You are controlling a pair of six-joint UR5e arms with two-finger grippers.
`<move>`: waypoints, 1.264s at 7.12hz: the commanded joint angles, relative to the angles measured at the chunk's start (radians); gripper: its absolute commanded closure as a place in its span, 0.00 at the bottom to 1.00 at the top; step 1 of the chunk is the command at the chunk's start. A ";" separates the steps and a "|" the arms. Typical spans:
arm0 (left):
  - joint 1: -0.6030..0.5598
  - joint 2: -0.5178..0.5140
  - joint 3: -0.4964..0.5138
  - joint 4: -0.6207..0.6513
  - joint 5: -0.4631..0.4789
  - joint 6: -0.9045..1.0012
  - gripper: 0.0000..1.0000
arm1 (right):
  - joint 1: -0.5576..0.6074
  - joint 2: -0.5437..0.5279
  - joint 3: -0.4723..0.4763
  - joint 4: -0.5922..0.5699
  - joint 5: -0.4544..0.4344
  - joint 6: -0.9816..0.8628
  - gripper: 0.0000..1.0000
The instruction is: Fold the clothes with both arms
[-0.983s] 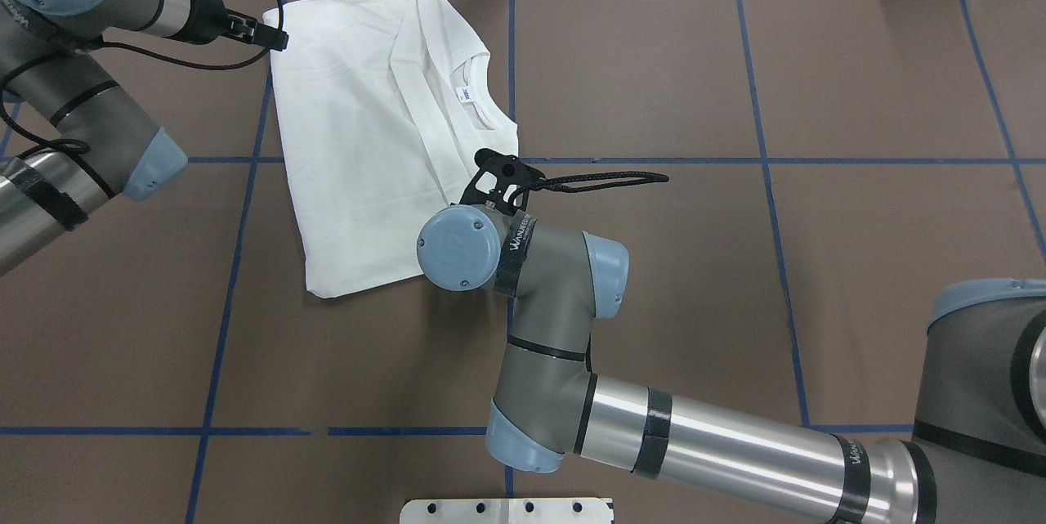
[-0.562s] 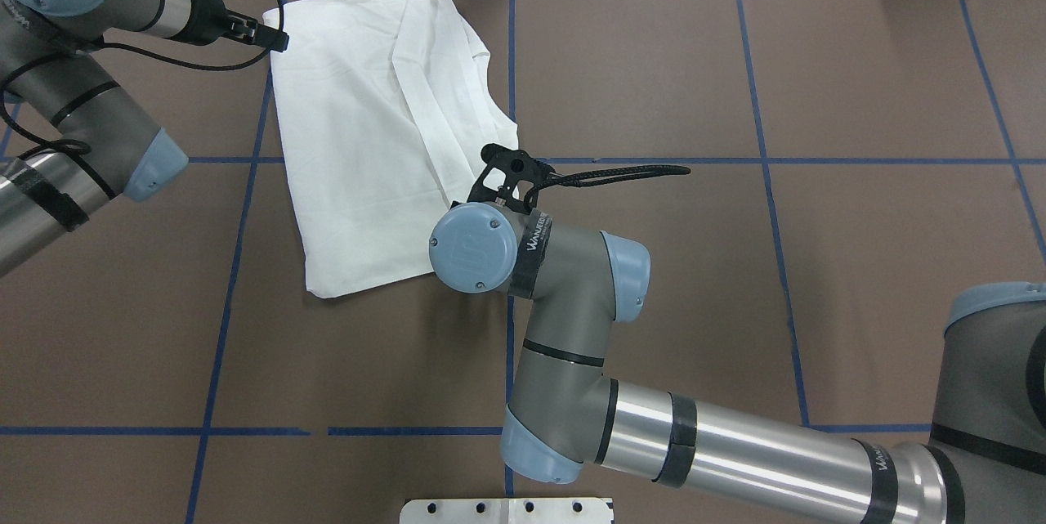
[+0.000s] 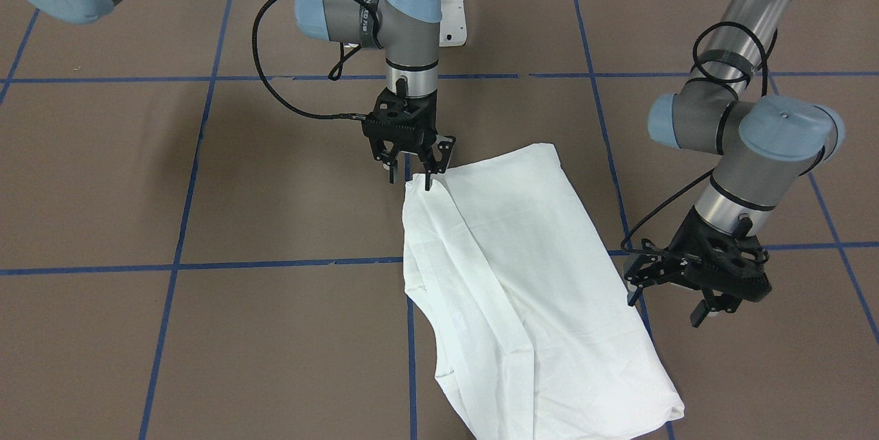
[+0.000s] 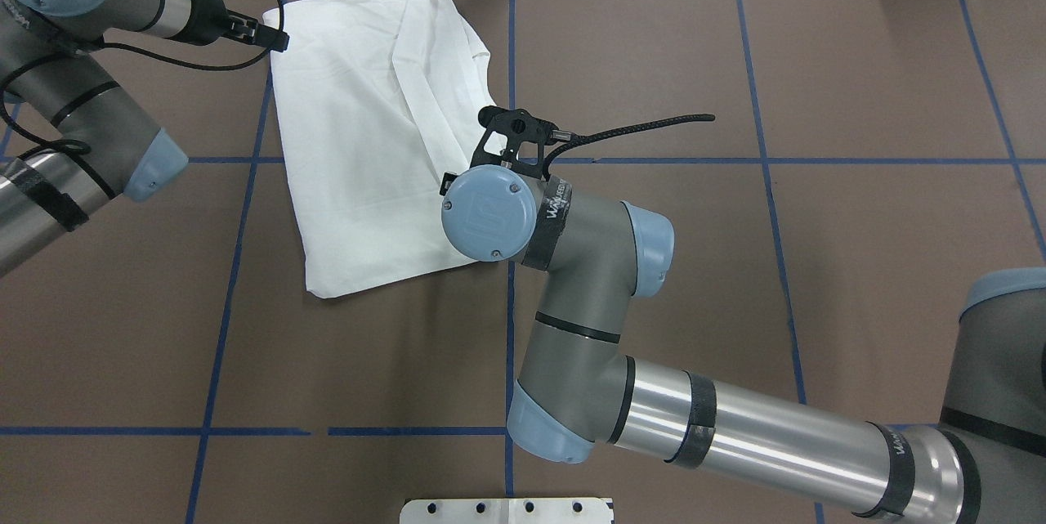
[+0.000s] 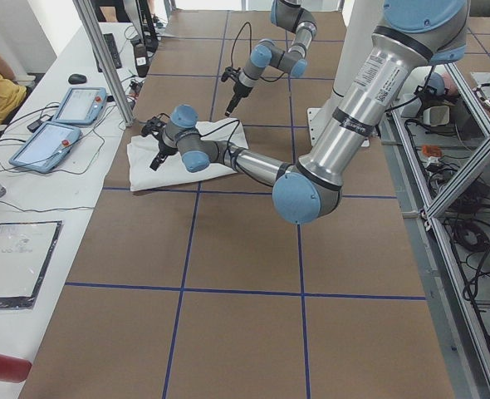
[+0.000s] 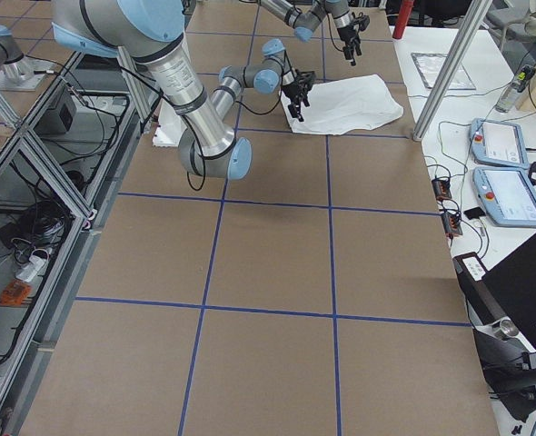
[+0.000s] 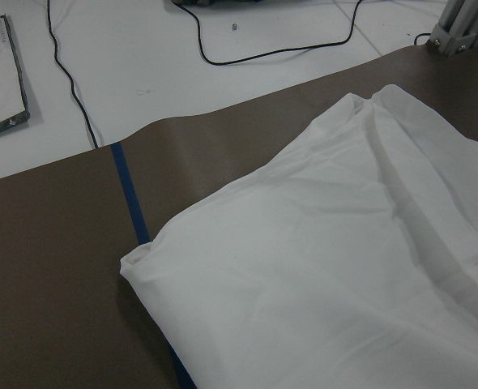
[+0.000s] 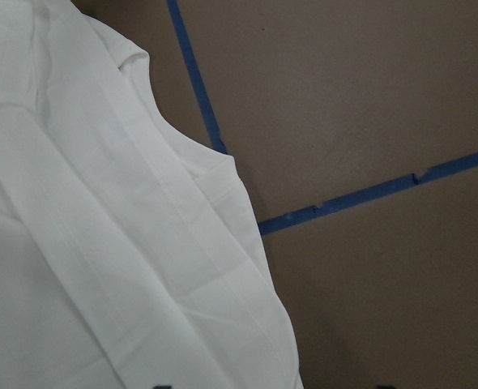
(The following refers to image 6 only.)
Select red cylinder bottle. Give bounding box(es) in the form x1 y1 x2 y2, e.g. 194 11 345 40
392 0 414 40

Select black box with label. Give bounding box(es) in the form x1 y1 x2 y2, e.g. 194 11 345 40
452 252 509 324

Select packaged shirt in plastic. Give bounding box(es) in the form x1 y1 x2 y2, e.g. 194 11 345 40
410 51 477 92

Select aluminium frame post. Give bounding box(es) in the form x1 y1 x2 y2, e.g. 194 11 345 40
412 0 492 142

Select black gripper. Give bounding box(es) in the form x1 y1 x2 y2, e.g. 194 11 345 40
282 71 314 122
336 23 362 66

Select blue teach pendant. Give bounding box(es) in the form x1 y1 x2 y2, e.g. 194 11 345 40
472 167 536 228
470 118 530 169

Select white central pedestal column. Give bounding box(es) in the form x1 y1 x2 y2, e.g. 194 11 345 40
153 100 185 147

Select upper blue teach pendant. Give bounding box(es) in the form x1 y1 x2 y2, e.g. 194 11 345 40
470 118 530 169

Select black laptop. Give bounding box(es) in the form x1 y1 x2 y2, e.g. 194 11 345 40
483 233 536 349

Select white long-sleeve printed shirt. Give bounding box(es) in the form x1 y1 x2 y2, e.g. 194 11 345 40
284 74 403 135

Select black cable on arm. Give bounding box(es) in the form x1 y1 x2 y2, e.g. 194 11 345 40
322 13 346 52
235 49 296 115

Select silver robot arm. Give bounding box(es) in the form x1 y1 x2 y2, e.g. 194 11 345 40
52 0 315 180
257 0 370 66

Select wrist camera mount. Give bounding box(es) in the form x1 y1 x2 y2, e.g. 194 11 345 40
353 13 371 32

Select clear water bottle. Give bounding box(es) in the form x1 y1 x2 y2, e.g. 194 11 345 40
494 64 536 114

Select lower blue teach pendant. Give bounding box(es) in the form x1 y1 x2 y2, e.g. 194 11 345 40
472 167 536 228

